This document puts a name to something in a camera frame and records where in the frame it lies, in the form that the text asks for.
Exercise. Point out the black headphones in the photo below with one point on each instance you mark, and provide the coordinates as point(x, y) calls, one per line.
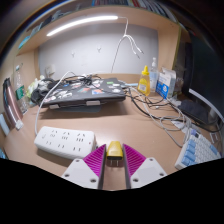
point(38, 95)

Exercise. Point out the white wall socket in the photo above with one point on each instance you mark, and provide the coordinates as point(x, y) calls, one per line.
point(50, 70)

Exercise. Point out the white power strip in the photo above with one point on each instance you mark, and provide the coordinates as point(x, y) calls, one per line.
point(63, 141)

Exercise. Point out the black pouch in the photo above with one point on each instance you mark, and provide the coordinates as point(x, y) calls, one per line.
point(195, 111)

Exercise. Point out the small white lump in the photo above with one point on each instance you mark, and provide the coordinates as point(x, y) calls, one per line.
point(19, 125)

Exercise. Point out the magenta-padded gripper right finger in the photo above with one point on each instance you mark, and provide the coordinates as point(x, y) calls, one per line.
point(146, 170)

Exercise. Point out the clear pump bottle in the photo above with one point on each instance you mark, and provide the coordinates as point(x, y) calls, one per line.
point(154, 75)

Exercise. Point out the yellow charger block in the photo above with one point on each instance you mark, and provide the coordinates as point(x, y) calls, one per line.
point(114, 150)

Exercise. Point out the black sticker-covered laptop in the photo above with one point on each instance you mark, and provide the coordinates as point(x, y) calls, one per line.
point(86, 93)

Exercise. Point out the white and blue keyboard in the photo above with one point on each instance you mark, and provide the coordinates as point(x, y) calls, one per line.
point(198, 151)

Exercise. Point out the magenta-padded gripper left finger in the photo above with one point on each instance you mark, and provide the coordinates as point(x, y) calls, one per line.
point(81, 171)

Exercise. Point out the small white cylinder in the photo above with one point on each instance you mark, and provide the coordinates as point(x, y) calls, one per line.
point(4, 125)

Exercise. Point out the pink and black thermos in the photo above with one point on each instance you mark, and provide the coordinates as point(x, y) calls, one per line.
point(11, 106)

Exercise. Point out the green and white plush toy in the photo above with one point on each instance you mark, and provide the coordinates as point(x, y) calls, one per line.
point(32, 86)

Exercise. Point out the clear plastic water bottle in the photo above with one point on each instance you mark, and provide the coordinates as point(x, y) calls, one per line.
point(20, 93)

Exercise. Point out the black computer monitor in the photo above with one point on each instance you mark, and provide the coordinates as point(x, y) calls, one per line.
point(208, 73)

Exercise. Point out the yellow squeeze bottle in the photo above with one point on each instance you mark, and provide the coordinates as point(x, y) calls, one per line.
point(144, 85)

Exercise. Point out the white light bar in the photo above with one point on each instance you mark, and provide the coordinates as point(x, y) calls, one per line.
point(80, 22)

